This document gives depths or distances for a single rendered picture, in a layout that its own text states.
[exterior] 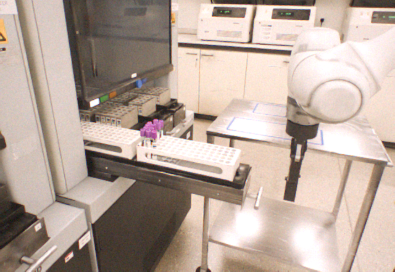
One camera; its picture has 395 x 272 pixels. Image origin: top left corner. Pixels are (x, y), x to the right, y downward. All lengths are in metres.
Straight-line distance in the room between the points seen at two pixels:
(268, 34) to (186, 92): 1.08
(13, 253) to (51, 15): 0.53
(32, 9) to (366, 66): 0.68
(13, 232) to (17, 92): 0.30
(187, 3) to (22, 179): 3.35
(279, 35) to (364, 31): 0.71
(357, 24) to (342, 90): 2.56
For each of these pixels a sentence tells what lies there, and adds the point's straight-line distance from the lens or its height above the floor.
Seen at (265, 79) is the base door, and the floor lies 0.57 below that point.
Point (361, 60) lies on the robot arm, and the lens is 0.54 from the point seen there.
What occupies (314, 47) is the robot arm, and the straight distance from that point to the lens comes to 0.66.
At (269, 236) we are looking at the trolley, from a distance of 1.46.
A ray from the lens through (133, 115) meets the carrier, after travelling 1.11.
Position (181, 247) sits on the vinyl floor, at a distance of 1.75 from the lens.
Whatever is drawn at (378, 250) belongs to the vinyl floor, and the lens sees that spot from 2.05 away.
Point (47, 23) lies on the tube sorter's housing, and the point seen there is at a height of 1.20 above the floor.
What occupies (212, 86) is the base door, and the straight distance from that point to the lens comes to 3.23.
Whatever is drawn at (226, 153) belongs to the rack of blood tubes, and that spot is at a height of 0.86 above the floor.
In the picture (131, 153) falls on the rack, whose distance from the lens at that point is 0.90.
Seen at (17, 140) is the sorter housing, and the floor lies 0.96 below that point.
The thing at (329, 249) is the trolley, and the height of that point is 0.28.
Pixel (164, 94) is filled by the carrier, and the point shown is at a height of 0.87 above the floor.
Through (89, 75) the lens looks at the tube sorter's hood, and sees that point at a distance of 0.90.
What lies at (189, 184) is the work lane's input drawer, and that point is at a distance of 0.83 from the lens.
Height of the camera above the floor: 1.25
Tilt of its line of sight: 24 degrees down
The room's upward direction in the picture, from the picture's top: 2 degrees clockwise
